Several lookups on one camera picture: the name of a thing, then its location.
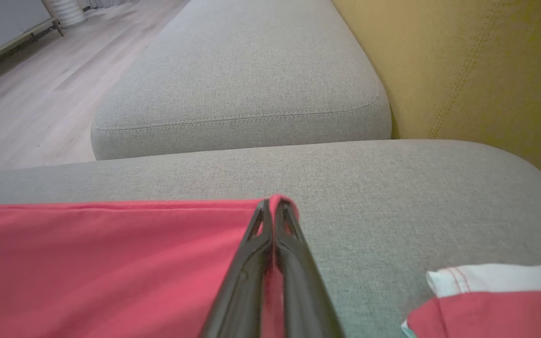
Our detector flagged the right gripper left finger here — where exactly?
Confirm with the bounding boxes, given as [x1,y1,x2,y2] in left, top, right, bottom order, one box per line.
[199,199,275,338]

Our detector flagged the grey cabinet on legs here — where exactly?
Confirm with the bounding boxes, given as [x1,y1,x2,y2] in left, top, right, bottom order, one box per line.
[0,0,63,76]

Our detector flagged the white ribbed cylinder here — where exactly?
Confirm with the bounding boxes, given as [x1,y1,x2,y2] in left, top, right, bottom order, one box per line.
[45,0,87,28]

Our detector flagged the yellow sofa backrest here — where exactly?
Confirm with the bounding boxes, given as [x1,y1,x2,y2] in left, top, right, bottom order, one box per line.
[332,0,541,178]

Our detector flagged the red garment with white hem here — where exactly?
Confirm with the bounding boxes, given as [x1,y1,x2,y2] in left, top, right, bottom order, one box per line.
[401,262,541,338]

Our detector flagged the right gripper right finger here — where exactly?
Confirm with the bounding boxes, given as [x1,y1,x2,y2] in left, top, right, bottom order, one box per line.
[274,200,346,338]

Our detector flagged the small grey sofa cushion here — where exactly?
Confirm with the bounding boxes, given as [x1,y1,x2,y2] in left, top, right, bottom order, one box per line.
[91,0,392,161]

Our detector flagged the large grey sofa cushion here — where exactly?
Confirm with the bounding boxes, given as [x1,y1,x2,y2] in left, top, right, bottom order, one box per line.
[0,139,541,338]

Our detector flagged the red and white sports garment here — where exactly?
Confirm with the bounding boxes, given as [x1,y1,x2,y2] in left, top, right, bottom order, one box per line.
[0,195,299,338]

